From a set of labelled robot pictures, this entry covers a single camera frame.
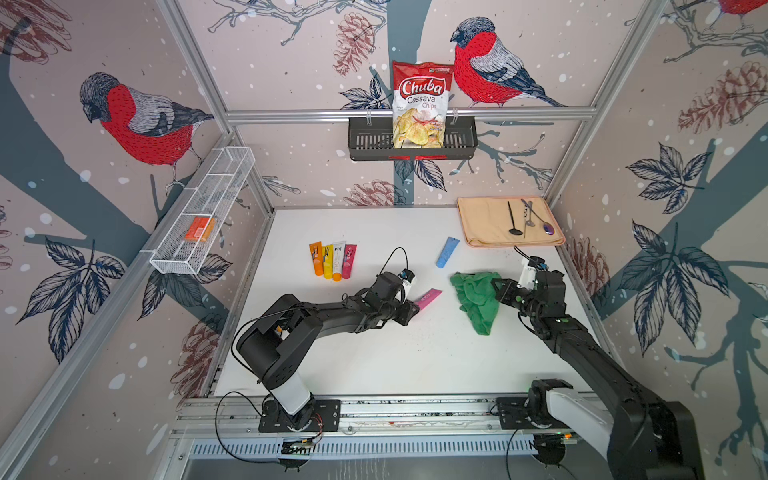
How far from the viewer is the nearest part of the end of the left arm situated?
0.71m

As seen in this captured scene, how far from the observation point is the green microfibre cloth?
2.80ft

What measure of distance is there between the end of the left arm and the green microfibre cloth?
207 millimetres
